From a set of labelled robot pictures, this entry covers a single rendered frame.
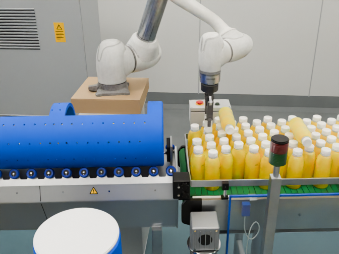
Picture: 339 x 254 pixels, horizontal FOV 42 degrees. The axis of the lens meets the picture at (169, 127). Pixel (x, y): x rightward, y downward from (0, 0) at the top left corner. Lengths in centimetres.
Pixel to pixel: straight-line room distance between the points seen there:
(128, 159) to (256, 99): 306
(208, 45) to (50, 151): 78
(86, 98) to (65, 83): 116
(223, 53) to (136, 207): 77
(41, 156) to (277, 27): 315
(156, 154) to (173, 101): 296
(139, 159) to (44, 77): 183
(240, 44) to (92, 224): 96
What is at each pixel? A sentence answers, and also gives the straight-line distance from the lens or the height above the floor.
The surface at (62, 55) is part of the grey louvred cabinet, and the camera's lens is 343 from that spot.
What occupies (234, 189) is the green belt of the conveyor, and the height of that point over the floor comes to 90.
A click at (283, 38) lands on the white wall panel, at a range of 459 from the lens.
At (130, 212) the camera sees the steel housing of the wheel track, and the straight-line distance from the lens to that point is 205.
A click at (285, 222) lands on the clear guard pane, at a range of 194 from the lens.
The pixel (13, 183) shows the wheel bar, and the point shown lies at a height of 92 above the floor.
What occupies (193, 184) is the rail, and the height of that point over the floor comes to 96.
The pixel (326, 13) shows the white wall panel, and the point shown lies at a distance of 460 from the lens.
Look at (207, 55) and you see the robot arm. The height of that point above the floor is 144.
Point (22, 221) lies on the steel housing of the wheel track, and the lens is 219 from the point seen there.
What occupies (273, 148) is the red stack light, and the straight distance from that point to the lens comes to 159.
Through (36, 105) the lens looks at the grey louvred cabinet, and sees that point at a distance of 367.
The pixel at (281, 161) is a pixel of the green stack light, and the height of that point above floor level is 118.
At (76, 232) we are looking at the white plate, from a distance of 153.
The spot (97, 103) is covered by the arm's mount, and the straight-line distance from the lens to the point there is 234.
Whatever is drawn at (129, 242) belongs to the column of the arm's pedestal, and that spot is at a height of 12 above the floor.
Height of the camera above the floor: 202
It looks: 28 degrees down
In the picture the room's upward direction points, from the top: 1 degrees counter-clockwise
